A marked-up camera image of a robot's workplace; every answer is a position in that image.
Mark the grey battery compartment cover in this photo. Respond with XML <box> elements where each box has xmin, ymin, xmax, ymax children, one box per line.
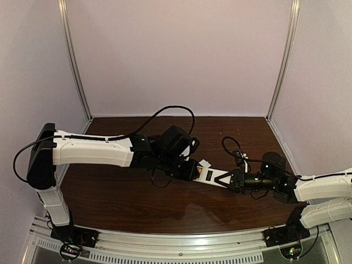
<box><xmin>199</xmin><ymin>159</ymin><xmax>211</xmax><ymax>168</ymax></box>

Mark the white remote control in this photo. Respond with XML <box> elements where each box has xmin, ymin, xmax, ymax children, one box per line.
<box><xmin>194</xmin><ymin>167</ymin><xmax>227</xmax><ymax>188</ymax></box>

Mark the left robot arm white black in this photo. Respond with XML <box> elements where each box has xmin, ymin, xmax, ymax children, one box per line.
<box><xmin>26</xmin><ymin>123</ymin><xmax>200</xmax><ymax>228</ymax></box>

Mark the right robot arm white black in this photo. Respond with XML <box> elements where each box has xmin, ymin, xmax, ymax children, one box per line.
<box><xmin>213</xmin><ymin>152</ymin><xmax>351</xmax><ymax>229</ymax></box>

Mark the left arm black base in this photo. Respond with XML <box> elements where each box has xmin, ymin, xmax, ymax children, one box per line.
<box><xmin>47</xmin><ymin>210</ymin><xmax>99</xmax><ymax>263</ymax></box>

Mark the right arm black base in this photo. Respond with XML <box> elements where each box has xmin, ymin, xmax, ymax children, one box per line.
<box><xmin>262</xmin><ymin>206</ymin><xmax>310</xmax><ymax>261</ymax></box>

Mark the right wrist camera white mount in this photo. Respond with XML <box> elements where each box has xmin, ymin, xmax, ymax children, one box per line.
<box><xmin>233</xmin><ymin>151</ymin><xmax>251</xmax><ymax>173</ymax></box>

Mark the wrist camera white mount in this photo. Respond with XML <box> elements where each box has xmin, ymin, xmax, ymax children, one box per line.
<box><xmin>233</xmin><ymin>151</ymin><xmax>251</xmax><ymax>173</ymax></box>
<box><xmin>180</xmin><ymin>137</ymin><xmax>200</xmax><ymax>160</ymax></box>

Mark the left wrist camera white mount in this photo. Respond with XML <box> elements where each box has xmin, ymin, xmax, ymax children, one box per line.
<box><xmin>180</xmin><ymin>137</ymin><xmax>200</xmax><ymax>160</ymax></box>

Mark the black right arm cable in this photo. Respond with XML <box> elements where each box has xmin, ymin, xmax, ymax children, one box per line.
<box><xmin>221</xmin><ymin>136</ymin><xmax>352</xmax><ymax>181</ymax></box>

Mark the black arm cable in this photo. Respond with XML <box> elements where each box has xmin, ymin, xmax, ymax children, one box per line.
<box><xmin>221</xmin><ymin>136</ymin><xmax>352</xmax><ymax>181</ymax></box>
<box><xmin>13</xmin><ymin>106</ymin><xmax>196</xmax><ymax>184</ymax></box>

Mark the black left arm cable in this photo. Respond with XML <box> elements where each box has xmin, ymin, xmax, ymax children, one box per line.
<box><xmin>13</xmin><ymin>106</ymin><xmax>196</xmax><ymax>184</ymax></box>

